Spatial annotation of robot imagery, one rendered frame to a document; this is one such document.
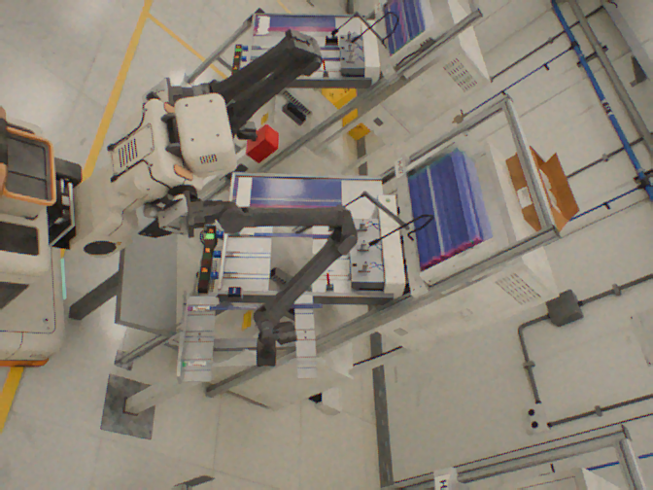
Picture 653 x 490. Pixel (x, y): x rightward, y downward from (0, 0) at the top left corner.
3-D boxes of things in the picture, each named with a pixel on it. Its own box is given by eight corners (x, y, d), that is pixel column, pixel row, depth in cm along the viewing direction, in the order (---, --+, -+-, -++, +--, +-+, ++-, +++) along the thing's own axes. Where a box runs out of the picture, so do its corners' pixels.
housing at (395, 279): (381, 302, 239) (386, 283, 228) (373, 215, 269) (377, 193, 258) (400, 302, 239) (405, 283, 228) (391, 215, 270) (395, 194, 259)
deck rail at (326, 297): (219, 302, 234) (217, 294, 229) (219, 298, 235) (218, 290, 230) (392, 305, 237) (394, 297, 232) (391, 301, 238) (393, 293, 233)
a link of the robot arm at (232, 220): (351, 200, 189) (362, 208, 180) (347, 240, 193) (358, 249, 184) (215, 199, 175) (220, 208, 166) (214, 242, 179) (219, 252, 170)
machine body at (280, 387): (174, 375, 284) (258, 332, 252) (192, 263, 328) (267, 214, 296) (269, 413, 322) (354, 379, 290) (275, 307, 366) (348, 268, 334)
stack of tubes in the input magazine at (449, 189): (420, 267, 223) (480, 237, 209) (406, 176, 255) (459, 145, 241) (437, 281, 230) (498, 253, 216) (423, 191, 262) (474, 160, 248)
